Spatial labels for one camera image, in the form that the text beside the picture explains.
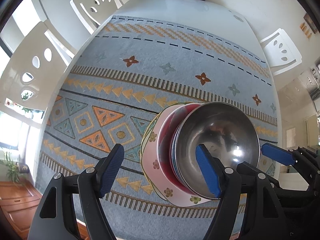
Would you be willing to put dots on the patterned woven table mat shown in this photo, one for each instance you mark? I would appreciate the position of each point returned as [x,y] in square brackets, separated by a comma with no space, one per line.
[125,80]

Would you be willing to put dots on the wooden wall ornament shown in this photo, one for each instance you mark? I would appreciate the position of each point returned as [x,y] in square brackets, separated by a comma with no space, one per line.
[309,25]

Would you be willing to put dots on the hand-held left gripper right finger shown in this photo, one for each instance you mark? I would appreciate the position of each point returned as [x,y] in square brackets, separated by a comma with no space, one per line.
[207,172]

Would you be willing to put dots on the large flower-print plate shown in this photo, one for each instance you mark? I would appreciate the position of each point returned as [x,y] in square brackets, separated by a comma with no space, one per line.
[151,155]

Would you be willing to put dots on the potted green plant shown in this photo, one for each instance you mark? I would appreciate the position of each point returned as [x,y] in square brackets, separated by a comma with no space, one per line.
[28,112]
[11,170]

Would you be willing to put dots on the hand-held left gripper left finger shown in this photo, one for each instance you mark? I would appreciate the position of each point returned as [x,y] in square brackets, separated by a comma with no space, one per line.
[111,172]

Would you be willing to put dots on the wooden cabinet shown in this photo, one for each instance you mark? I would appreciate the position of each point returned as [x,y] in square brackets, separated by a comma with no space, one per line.
[17,205]

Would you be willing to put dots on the white chair with oval cutouts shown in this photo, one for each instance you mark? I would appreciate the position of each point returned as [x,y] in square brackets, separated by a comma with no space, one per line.
[82,5]
[290,45]
[15,75]

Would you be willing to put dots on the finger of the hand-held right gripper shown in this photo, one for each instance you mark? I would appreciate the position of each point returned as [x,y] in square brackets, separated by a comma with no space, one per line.
[250,167]
[275,152]

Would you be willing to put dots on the pink cartoon bowl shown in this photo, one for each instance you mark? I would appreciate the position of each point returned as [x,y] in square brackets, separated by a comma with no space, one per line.
[165,160]

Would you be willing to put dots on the large stainless steel bowl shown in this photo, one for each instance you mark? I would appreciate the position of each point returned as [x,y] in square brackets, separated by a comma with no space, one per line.
[225,130]

